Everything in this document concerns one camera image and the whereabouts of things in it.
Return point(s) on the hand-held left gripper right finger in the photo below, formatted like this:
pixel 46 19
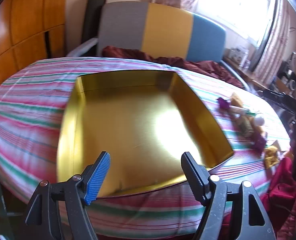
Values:
pixel 195 177

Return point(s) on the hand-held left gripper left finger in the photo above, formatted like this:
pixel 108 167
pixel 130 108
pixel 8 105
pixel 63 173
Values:
pixel 95 180

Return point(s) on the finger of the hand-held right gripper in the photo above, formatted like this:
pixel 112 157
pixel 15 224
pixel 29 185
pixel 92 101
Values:
pixel 280 100

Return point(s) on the yellow cake packet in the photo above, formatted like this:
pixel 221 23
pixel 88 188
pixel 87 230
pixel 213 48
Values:
pixel 270 155

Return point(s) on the purple snack packet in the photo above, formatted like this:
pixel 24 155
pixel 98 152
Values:
pixel 223 103
pixel 259 142

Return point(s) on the cracker packet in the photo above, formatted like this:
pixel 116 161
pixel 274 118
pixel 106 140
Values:
pixel 245 126

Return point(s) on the pale yellow sponge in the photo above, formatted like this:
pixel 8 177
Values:
pixel 237 98

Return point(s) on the gold metal tin box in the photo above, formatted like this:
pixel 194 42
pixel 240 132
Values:
pixel 138 120

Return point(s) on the black device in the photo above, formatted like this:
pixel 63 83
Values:
pixel 288 73

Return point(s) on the wooden side desk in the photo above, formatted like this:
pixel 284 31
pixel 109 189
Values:
pixel 248 76

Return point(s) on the white containers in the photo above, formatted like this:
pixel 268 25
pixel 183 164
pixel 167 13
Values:
pixel 238 55

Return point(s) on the maroon blanket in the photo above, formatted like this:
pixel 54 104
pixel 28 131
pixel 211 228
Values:
pixel 200 67

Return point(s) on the bright window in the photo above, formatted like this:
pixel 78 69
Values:
pixel 233 5

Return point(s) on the white pillow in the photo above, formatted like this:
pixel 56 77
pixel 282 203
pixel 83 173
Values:
pixel 84 47

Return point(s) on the black rolled mat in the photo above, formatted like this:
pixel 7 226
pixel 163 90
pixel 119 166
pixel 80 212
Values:
pixel 93 17

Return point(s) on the wooden wardrobe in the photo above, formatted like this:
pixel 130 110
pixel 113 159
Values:
pixel 25 17

